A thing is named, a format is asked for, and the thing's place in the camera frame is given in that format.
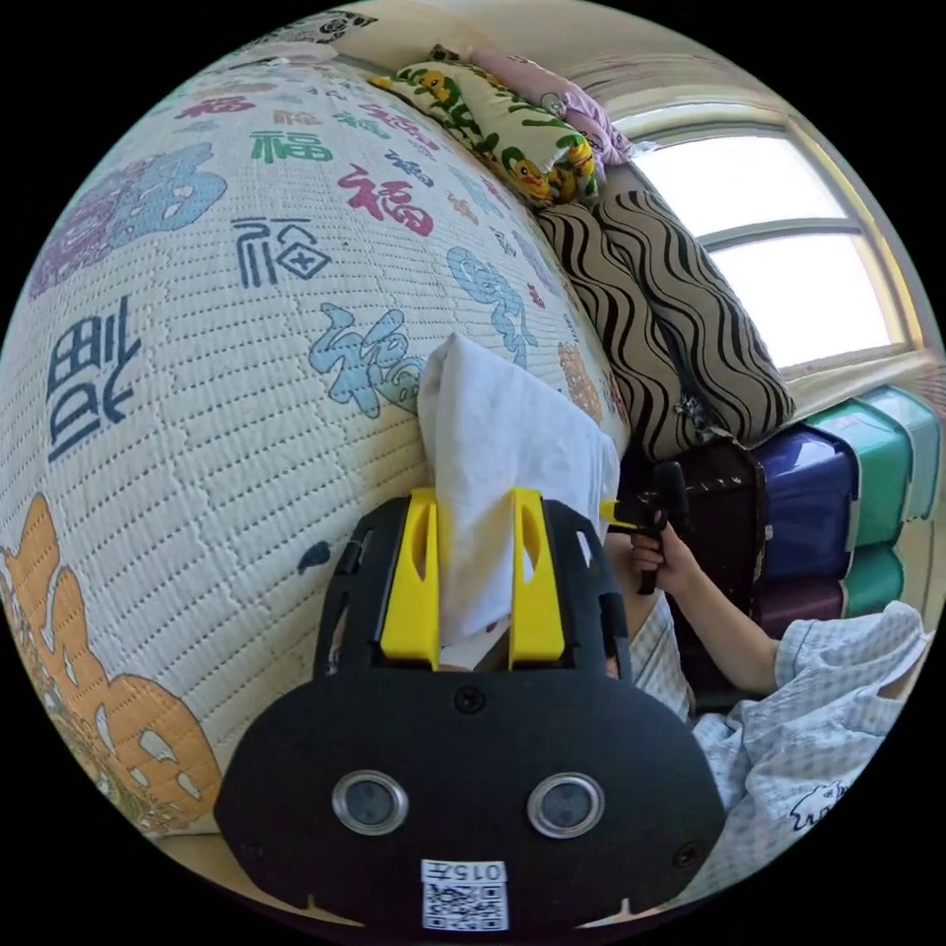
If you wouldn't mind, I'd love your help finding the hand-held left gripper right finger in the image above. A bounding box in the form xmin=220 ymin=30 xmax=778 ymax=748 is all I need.
xmin=507 ymin=487 xmax=569 ymax=668

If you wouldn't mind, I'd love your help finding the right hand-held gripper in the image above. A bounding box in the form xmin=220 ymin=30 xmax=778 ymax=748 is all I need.
xmin=599 ymin=472 xmax=675 ymax=597

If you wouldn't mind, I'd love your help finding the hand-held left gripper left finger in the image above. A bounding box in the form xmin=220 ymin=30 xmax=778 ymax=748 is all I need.
xmin=379 ymin=487 xmax=444 ymax=671

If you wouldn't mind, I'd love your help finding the white heart short sleeve shirt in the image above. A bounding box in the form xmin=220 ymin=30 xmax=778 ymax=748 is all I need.
xmin=417 ymin=331 xmax=622 ymax=653

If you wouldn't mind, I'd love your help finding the person's right forearm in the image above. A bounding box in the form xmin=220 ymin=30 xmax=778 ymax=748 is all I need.
xmin=679 ymin=579 xmax=783 ymax=693

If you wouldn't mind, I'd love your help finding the person's right hand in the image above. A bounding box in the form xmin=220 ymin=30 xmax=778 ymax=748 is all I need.
xmin=628 ymin=528 xmax=702 ymax=601

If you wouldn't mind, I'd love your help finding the dark brown case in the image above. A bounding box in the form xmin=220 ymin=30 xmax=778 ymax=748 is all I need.
xmin=668 ymin=434 xmax=770 ymax=714

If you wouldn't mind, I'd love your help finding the wavy striped pillow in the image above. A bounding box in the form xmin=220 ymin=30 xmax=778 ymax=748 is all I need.
xmin=537 ymin=202 xmax=729 ymax=463
xmin=596 ymin=188 xmax=797 ymax=449

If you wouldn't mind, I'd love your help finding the purple storage box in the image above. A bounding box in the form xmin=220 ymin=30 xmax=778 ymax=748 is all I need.
xmin=753 ymin=427 xmax=862 ymax=641

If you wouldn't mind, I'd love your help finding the teal storage box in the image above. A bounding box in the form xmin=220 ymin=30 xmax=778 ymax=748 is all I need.
xmin=803 ymin=385 xmax=944 ymax=616

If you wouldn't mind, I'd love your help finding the bed with printed quilt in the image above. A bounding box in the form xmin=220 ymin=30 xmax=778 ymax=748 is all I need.
xmin=0 ymin=45 xmax=634 ymax=841

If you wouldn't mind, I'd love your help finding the window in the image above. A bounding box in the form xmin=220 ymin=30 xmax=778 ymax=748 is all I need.
xmin=590 ymin=110 xmax=934 ymax=385

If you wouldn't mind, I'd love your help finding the duck print pillow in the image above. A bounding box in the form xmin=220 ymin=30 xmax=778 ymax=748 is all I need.
xmin=372 ymin=61 xmax=600 ymax=206

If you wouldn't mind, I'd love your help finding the pink pillow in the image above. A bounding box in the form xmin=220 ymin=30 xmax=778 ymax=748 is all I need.
xmin=431 ymin=43 xmax=634 ymax=178

